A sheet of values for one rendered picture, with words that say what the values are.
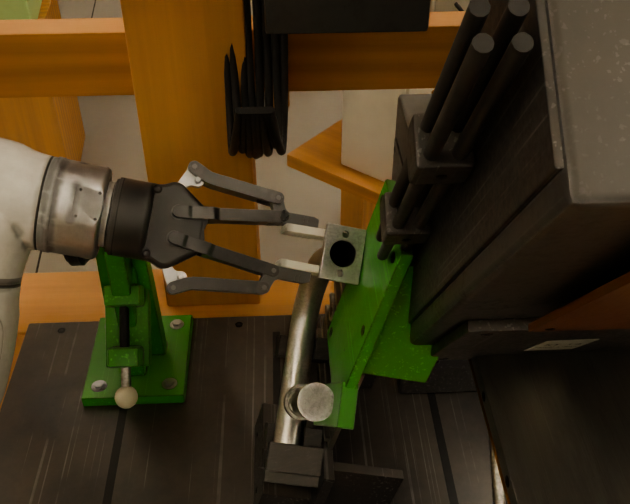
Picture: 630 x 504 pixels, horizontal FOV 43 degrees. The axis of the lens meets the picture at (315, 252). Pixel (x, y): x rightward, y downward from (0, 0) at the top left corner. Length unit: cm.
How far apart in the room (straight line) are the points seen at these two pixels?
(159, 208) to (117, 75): 37
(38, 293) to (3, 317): 52
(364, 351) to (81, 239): 28
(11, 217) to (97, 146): 265
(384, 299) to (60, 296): 68
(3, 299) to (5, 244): 5
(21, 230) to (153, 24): 33
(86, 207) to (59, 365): 43
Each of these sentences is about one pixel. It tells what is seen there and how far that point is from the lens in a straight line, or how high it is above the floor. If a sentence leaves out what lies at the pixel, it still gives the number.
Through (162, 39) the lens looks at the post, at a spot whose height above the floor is 130.
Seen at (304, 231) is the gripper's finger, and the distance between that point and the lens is 78.
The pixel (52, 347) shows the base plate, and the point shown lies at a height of 90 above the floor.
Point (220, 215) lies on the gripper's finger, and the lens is 78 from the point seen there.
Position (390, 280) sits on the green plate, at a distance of 69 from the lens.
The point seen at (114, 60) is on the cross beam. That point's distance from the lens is 110.
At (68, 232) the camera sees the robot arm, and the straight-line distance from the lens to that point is 75.
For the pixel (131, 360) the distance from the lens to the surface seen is 99.
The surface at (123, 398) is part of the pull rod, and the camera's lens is 100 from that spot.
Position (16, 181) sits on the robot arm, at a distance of 75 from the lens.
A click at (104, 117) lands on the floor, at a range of 360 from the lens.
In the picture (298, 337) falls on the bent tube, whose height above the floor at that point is 106.
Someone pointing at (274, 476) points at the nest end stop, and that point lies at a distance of 88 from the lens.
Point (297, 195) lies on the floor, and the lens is 298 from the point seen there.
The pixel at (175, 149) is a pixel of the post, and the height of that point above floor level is 115.
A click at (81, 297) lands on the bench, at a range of 127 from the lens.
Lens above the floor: 169
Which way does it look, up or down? 39 degrees down
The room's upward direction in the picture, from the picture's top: straight up
